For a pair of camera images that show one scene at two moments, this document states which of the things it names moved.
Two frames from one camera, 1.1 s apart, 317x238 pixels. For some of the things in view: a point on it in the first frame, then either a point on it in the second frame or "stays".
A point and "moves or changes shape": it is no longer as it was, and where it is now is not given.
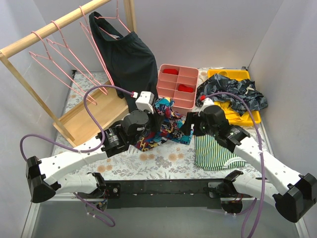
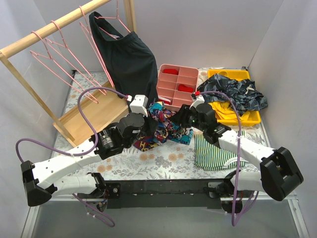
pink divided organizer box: (179, 83) stays
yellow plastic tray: (246, 119) stays
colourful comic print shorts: (170, 127) moves or changes shape
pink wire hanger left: (48, 64) stays
